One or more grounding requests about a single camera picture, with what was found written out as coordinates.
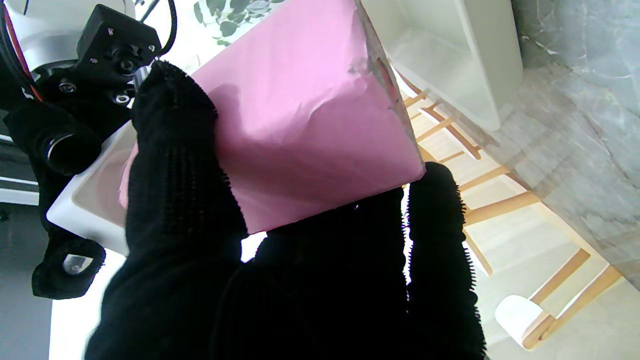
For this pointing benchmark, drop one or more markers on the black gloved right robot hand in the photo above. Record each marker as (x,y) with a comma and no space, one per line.
(55,150)

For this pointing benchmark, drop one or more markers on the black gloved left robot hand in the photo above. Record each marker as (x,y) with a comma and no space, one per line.
(175,225)

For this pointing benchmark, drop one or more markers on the white square jar lid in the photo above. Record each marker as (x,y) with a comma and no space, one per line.
(90,200)

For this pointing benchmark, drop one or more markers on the pink square jar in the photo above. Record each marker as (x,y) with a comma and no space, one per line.
(310,115)

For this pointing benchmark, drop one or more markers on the cream baking tray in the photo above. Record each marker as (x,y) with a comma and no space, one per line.
(450,50)

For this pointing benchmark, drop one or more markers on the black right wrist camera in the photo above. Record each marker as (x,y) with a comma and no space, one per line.
(117,47)

